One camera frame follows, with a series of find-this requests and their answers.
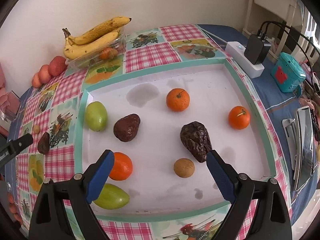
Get small brown longan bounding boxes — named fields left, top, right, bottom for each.
left=33, top=124, right=40, bottom=134
left=174, top=158, right=195, bottom=178

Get green jujube fruit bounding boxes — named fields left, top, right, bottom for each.
left=85, top=101, right=107, bottom=132
left=93, top=183, right=130, bottom=210

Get orange tangerine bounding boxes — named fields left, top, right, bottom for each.
left=228, top=106, right=251, bottom=129
left=109, top=152, right=133, bottom=181
left=166, top=88, right=190, bottom=112

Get large dark dried date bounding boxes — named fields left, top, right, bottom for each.
left=180, top=121, right=213, bottom=163

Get small dark dried date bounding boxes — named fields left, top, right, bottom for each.
left=113, top=113, right=140, bottom=142

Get person's left hand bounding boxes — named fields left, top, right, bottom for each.
left=7, top=192, right=23, bottom=225

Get pink flower bouquet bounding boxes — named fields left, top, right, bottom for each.
left=0, top=66, right=10, bottom=113

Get checkered fruit-print tablecloth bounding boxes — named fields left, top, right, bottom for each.
left=15, top=24, right=293, bottom=240

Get small pale red apple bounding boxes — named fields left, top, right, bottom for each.
left=31, top=72, right=43, bottom=88

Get middle red apple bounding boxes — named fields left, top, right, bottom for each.
left=38, top=64, right=52, bottom=84

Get silver tablet device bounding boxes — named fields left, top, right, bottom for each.
left=282, top=106, right=315, bottom=191

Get large red apple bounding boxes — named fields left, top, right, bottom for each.
left=48, top=56, right=67, bottom=77

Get lower yellow banana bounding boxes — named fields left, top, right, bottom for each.
left=62, top=28, right=119, bottom=60

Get yellow banana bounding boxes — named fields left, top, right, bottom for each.
left=70, top=16, right=132, bottom=45
left=62, top=28, right=119, bottom=60

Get orange fruit in container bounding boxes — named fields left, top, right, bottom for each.
left=99, top=47, right=118, bottom=60

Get white tray teal rim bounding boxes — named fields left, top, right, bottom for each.
left=74, top=58, right=276, bottom=222

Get teal tin box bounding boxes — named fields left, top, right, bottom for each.
left=271, top=52, right=306, bottom=93

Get clear plastic fruit container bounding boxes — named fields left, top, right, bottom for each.
left=66, top=27, right=126, bottom=70

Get upper yellow banana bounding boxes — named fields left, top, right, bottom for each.
left=70, top=16, right=132, bottom=45

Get black power adapter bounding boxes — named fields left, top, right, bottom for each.
left=244, top=34, right=271, bottom=65

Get white power strip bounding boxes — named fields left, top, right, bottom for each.
left=225, top=41, right=265, bottom=79

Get white wooden chair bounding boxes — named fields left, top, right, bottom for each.
left=241, top=0, right=304, bottom=58

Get black power cables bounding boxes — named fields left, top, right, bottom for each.
left=257, top=20, right=320, bottom=86

